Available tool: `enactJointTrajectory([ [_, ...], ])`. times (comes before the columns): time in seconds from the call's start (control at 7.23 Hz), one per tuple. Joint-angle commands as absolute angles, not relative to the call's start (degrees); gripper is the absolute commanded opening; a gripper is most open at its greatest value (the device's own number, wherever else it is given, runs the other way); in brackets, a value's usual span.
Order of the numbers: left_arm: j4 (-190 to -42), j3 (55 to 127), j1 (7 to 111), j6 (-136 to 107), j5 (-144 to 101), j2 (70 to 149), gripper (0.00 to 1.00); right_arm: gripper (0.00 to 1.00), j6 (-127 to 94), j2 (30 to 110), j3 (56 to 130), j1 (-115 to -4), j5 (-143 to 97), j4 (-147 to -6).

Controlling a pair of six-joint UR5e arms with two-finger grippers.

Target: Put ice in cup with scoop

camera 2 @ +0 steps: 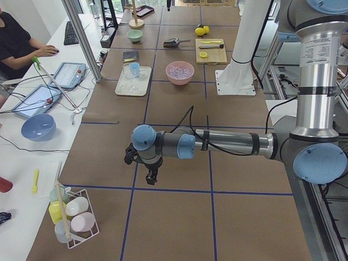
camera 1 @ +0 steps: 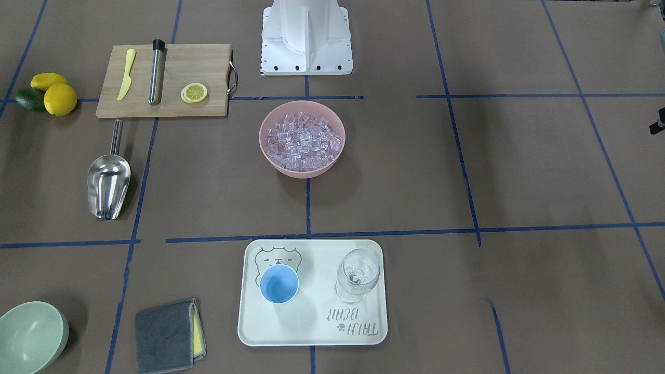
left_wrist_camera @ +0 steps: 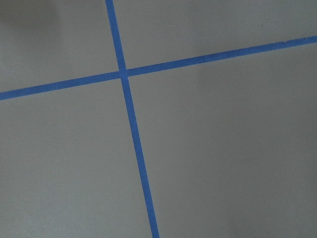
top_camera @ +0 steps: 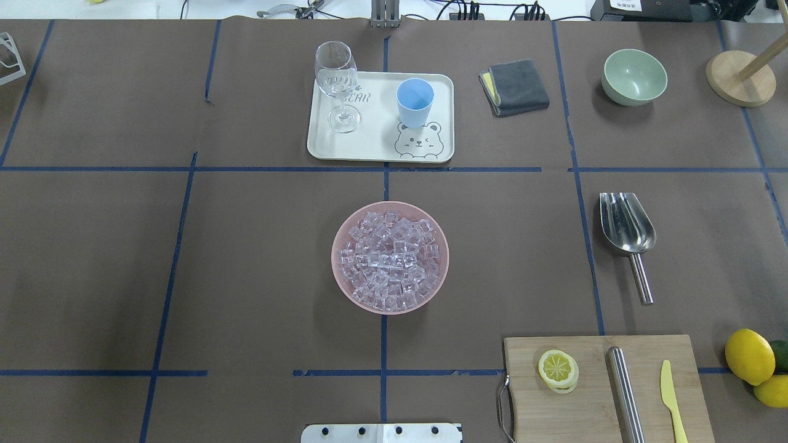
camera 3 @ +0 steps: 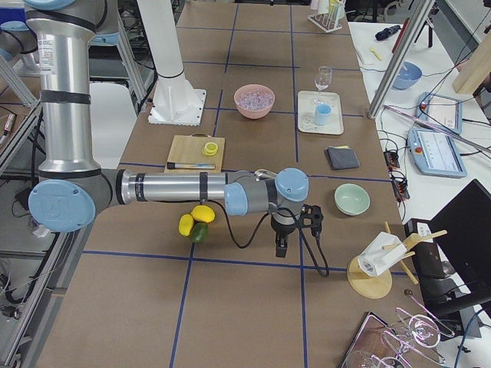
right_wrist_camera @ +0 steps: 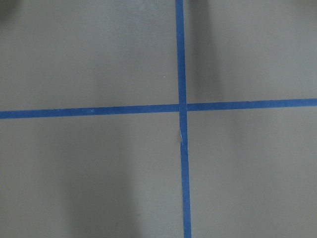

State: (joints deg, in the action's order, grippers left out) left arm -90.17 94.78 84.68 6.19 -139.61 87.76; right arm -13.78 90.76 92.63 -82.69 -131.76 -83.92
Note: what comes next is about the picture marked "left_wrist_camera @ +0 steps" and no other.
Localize blue tape grid lines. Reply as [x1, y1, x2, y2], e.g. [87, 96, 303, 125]
[0, 0, 317, 238]

